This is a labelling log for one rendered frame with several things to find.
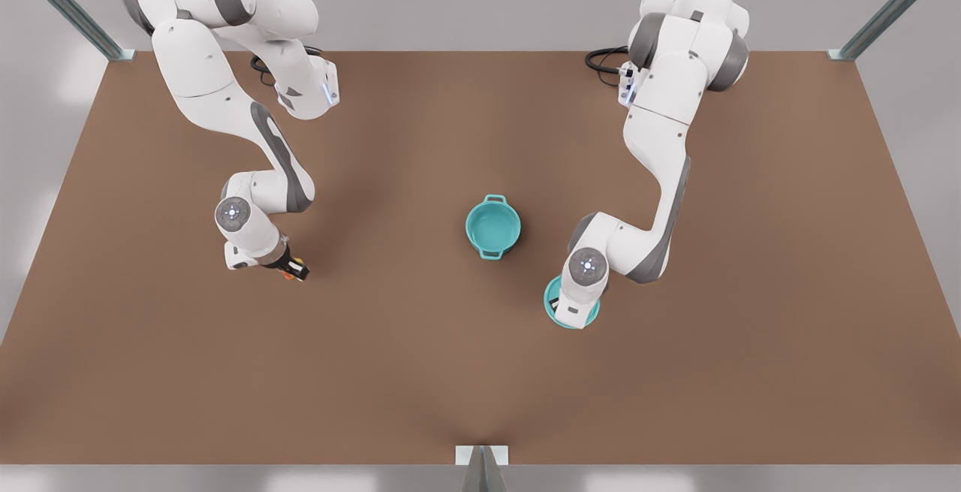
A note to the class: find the teal pot lid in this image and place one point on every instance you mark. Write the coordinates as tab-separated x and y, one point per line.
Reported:
551	297

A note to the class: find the orange brown potato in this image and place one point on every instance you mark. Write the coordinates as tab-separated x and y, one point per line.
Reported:
294	261

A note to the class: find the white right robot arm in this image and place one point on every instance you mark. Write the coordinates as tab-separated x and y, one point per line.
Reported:
197	71

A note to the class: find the silver frame post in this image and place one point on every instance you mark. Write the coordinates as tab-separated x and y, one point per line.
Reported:
893	5
481	468
64	2

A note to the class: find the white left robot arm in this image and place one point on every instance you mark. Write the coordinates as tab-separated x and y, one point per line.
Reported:
672	94

